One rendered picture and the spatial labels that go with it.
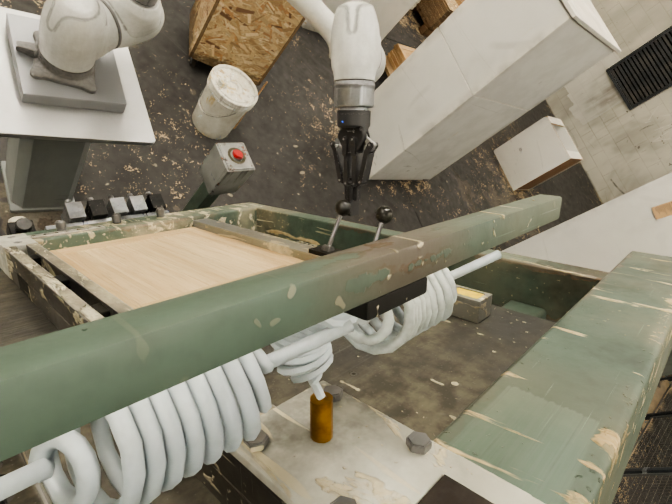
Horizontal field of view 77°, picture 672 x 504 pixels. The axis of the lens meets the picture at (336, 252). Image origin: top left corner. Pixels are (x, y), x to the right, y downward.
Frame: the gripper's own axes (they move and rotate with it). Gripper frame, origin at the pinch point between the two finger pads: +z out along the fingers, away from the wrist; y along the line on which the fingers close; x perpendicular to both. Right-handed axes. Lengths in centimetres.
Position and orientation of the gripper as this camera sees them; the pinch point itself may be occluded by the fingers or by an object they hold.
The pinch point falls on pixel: (352, 200)
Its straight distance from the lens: 101.1
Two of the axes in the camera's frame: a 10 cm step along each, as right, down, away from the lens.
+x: -6.9, 2.0, -7.0
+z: -0.1, 9.6, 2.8
